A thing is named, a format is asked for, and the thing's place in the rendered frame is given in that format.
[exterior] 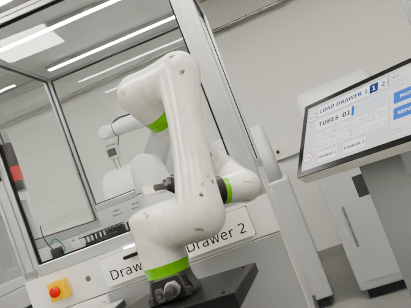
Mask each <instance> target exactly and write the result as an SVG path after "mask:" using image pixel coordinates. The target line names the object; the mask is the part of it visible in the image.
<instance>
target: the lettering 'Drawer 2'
mask: <svg viewBox="0 0 411 308"><path fill-rule="evenodd" d="M240 224H242V223H240ZM240 224H238V226H239V225H240ZM242 225H243V228H244V224H242ZM243 228H242V230H241V232H240V234H241V233H245V232H246V231H244V232H242V231H243ZM223 233H225V235H223V236H222V234H223ZM223 233H221V238H222V239H223V240H226V239H228V237H227V238H225V239H224V238H223V237H224V236H226V235H227V233H226V232H223ZM214 238H215V237H213V241H212V239H210V240H211V242H212V243H213V244H214V243H215V242H214ZM215 239H216V238H215ZM216 241H217V242H219V239H218V235H217V239H216ZM204 243H207V245H206V246H209V242H208V241H207V240H206V242H204ZM204 243H203V244H202V245H203V246H204V247H206V246H205V245H204ZM192 245H193V247H194V248H193V250H192V251H194V249H195V246H194V244H192ZM186 247H187V249H188V253H189V252H192V251H189V248H188V246H187V245H186Z"/></svg>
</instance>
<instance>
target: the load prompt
mask: <svg viewBox="0 0 411 308"><path fill-rule="evenodd" d="M387 88H389V75H388V76H386V77H383V78H381V79H379V80H377V81H374V82H372V83H370V84H368V85H366V86H363V87H361V88H359V89H357V90H355V91H353V92H350V93H348V94H346V95H343V96H341V97H339V98H337V99H335V100H332V101H330V102H328V103H326V104H323V105H322V106H319V107H318V110H317V119H318V118H319V117H322V116H324V115H327V114H329V113H331V112H333V111H336V110H338V109H341V108H343V107H345V106H347V105H350V104H352V103H355V102H356V101H359V100H362V99H364V98H366V97H368V96H370V95H373V94H376V93H377V92H380V91H382V90H385V89H387Z"/></svg>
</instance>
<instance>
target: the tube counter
mask: <svg viewBox="0 0 411 308"><path fill-rule="evenodd" d="M388 96H389V90H388V91H386V92H383V93H381V94H378V95H376V96H374V97H372V98H369V99H367V100H365V101H362V102H360V103H357V104H355V105H353V106H351V107H348V108H346V109H343V110H342V117H341V120H344V119H347V118H349V117H352V116H354V115H356V114H359V113H361V112H364V111H366V110H369V109H371V108H374V107H376V106H378V105H381V104H383V103H386V102H388Z"/></svg>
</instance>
